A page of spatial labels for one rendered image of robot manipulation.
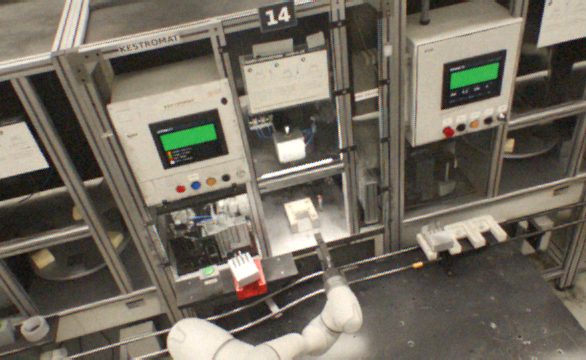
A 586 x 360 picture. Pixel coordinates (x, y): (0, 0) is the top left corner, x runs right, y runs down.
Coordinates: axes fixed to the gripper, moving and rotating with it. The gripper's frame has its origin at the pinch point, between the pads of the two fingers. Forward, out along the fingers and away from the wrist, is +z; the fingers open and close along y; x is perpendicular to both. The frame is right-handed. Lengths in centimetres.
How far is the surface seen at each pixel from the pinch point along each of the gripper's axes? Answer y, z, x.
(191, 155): 45, 18, 40
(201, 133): 53, 18, 34
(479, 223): -24, 11, -78
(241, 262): -10.5, 12.2, 32.7
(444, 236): -20, 5, -57
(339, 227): -21.5, 28.4, -15.6
